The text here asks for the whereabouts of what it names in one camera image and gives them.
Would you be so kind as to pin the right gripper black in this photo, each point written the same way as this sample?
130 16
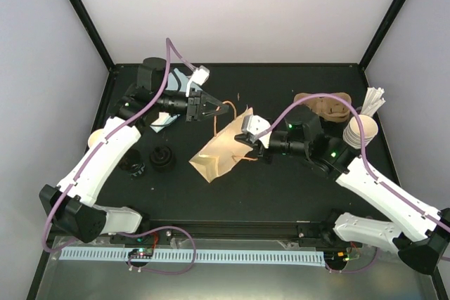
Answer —
257 145

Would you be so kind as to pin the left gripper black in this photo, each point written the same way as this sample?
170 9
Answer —
197 105

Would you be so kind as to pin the beige paper bag with handles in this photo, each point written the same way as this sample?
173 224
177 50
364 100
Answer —
222 152

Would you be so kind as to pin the brown cardboard cup carrier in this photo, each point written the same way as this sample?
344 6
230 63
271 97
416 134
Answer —
329 109

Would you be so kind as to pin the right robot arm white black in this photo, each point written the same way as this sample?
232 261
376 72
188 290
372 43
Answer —
416 232

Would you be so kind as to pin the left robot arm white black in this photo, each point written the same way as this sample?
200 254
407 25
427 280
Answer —
71 204

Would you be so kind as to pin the light blue paper bag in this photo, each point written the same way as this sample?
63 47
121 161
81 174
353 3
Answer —
167 114

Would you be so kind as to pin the stack of black cup lids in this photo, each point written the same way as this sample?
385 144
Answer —
162 159

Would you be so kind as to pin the stack of white paper cups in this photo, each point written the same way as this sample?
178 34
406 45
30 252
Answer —
360 131

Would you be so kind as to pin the clear glass straw jar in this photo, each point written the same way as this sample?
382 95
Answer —
359 111

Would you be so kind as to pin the white cup stack left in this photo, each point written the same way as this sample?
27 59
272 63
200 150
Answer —
98 136

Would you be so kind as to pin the right controller circuit board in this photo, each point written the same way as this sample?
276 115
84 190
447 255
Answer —
341 256

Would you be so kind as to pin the controller circuit board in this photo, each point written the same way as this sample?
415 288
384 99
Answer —
341 256
141 253

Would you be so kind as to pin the left controller circuit board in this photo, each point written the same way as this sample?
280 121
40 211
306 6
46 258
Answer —
141 253

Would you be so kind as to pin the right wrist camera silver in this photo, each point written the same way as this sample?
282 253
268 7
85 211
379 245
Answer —
256 126

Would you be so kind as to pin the light blue slotted cable duct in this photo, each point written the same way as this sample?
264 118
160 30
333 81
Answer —
224 256

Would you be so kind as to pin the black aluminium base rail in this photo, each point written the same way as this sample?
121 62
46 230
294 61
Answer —
307 234

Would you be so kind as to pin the left black frame post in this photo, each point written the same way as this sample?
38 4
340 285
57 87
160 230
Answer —
90 28

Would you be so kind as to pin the black frame post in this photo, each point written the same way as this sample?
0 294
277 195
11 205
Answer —
90 28
381 32

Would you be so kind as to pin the right black frame post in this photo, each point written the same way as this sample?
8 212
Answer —
381 32

